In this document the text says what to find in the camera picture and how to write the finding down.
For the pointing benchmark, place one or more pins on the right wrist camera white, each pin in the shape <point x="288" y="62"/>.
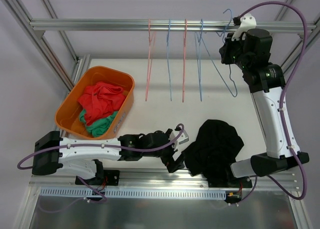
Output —
<point x="244" y="23"/>

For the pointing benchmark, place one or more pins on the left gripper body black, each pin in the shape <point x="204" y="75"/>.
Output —
<point x="171" y="152"/>

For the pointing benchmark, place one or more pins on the black tank top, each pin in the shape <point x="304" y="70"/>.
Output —
<point x="214" y="150"/>

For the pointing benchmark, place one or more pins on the green tank top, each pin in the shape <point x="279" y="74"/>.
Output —
<point x="98" y="127"/>

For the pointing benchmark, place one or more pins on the pink hanger of green top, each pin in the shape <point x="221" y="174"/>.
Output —
<point x="184" y="59"/>

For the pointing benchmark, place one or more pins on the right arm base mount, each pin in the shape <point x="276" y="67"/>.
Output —
<point x="234" y="188"/>

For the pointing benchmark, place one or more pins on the slotted white cable duct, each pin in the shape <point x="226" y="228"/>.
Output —
<point x="135" y="193"/>

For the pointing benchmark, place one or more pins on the blue hanger of red top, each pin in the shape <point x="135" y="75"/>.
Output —
<point x="198" y="39"/>

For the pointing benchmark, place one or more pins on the aluminium hanging rail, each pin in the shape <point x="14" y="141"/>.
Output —
<point x="131" y="25"/>

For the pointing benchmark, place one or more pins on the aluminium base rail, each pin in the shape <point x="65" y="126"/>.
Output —
<point x="161" y="179"/>

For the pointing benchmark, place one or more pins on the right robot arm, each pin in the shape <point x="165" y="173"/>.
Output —
<point x="266" y="82"/>

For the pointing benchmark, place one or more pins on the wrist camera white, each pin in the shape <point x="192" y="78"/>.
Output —
<point x="178" y="137"/>
<point x="244" y="23"/>

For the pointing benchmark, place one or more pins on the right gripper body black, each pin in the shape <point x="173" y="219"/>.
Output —
<point x="225" y="51"/>

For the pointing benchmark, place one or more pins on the orange plastic tub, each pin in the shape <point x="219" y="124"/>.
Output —
<point x="67" y="116"/>

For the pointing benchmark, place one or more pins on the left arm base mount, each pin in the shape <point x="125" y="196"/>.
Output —
<point x="107" y="177"/>

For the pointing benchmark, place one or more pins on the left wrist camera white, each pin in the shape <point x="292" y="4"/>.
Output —
<point x="178" y="137"/>

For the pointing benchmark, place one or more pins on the blue hanger of grey top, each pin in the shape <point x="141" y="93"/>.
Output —
<point x="168" y="59"/>

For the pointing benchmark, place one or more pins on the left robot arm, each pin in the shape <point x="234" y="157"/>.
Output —
<point x="56" y="154"/>

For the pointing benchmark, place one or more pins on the red tank top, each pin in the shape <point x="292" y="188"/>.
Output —
<point x="100" y="101"/>

